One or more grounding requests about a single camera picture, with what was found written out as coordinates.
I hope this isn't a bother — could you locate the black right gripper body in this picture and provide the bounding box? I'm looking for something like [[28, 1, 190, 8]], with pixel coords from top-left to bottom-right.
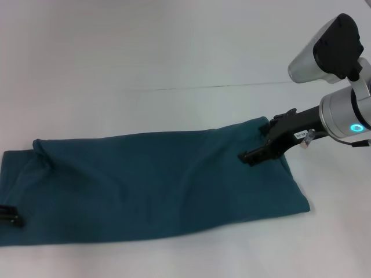
[[265, 107, 325, 160]]

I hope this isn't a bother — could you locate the blue shirt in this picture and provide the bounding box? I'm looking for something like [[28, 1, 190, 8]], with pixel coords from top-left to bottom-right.
[[0, 115, 312, 247]]

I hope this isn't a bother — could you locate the right arm plug cable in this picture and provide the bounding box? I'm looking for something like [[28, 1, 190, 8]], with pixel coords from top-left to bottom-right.
[[300, 129, 371, 150]]

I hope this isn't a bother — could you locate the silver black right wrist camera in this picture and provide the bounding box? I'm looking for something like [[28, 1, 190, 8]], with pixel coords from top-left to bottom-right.
[[287, 13, 365, 85]]

